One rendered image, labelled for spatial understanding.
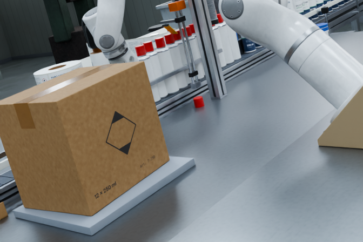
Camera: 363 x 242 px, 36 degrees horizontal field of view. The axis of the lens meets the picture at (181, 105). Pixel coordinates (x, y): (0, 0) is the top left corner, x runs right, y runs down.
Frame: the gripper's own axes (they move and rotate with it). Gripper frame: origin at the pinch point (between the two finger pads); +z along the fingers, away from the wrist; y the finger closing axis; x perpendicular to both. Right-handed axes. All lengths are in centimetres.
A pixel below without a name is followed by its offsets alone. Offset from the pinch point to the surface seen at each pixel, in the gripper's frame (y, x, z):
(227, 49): -2.5, -46.6, 17.1
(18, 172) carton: -21, 60, -22
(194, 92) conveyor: -5.7, -16.8, 15.1
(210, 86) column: -14.0, -17.6, 13.0
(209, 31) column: -16.7, -26.5, -4.0
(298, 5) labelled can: -2, -106, 34
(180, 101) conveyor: -5.7, -8.6, 12.5
